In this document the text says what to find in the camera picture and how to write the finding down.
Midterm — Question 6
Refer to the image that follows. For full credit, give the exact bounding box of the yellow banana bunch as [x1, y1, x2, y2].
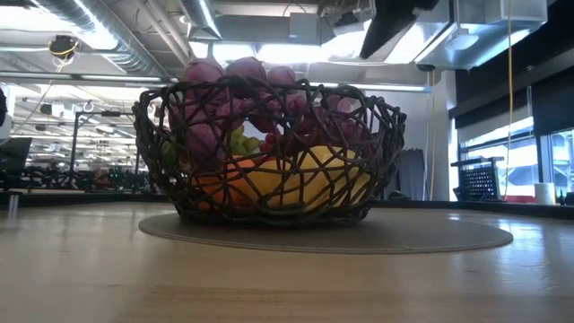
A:
[286, 145, 372, 211]

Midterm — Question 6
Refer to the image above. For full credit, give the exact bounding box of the dark red grape bunch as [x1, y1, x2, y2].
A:
[258, 128, 315, 154]

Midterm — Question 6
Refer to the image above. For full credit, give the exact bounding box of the green grape bunch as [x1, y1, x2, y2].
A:
[161, 125, 262, 170]

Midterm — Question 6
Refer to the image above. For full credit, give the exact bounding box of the large purple fruit bunch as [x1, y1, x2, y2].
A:
[169, 56, 365, 159]

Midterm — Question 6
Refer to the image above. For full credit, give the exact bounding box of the orange-yellow lemon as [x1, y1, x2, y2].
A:
[245, 159, 291, 205]

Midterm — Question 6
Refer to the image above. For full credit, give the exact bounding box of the orange fruit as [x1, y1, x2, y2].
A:
[192, 156, 252, 211]

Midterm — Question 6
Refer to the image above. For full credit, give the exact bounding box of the dark woven wicker basket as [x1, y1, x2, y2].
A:
[132, 75, 408, 227]

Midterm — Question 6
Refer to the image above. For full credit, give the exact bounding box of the dark grey panel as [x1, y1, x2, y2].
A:
[396, 149, 426, 202]

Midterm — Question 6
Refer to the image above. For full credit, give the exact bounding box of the black plastic crate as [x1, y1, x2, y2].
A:
[450, 156, 507, 202]

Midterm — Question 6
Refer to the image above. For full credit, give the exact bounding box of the grey round placemat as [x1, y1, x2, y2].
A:
[137, 210, 515, 255]

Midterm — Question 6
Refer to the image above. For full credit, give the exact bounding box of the white paper cup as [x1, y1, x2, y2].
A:
[534, 182, 557, 206]

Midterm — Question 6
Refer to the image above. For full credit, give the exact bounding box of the dark monitor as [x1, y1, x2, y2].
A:
[0, 136, 33, 174]

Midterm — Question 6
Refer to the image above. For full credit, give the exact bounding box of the yellow hanging cable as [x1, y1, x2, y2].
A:
[505, 0, 515, 198]

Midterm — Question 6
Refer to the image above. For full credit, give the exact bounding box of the narrow silver ventilation duct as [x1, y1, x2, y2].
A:
[178, 0, 223, 41]

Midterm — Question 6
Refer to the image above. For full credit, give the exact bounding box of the wide silver ventilation duct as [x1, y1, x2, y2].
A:
[35, 0, 174, 77]

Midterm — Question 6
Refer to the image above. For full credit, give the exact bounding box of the black yellow cord reel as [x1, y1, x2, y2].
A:
[48, 34, 80, 62]

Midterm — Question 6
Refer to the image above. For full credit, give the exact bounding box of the black metal stand frame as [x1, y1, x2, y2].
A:
[69, 109, 138, 180]

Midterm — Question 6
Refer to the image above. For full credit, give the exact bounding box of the small silver post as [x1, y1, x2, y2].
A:
[6, 193, 20, 220]

